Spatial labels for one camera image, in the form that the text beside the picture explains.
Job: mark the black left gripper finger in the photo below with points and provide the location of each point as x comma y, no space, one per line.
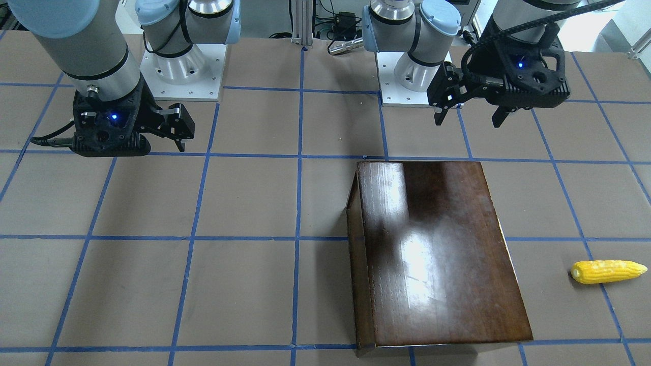
500,115
440,114

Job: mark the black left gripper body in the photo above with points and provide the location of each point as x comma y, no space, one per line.
481,63

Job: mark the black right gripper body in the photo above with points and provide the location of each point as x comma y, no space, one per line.
148,113

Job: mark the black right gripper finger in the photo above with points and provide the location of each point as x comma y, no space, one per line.
180,144

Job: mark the yellow corn cob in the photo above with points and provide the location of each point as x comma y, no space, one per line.
606,271

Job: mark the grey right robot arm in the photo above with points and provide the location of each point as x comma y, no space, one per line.
85,41

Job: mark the silver metal cylinder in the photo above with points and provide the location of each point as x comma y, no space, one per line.
345,47

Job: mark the black power adapter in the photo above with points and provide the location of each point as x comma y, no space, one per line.
345,21

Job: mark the dark brown wooden cabinet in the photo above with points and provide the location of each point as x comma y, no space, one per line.
429,262

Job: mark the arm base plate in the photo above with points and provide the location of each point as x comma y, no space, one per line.
403,82
196,76

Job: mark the aluminium frame post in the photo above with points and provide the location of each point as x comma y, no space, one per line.
302,23

